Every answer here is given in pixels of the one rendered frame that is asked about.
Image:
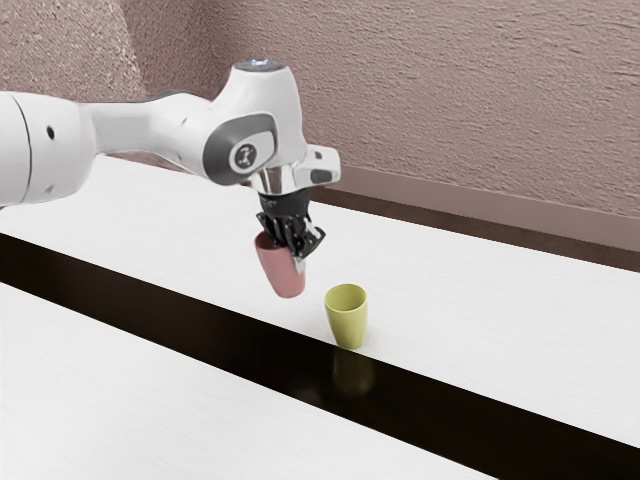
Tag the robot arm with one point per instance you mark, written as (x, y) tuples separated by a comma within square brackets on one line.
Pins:
[(150, 125)]

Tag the yellow-green cup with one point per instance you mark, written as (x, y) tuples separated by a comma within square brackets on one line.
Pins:
[(346, 315)]

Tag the pink cup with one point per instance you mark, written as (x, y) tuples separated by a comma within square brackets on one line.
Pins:
[(281, 270)]

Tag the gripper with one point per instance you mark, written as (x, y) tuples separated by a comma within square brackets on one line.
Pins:
[(287, 206)]

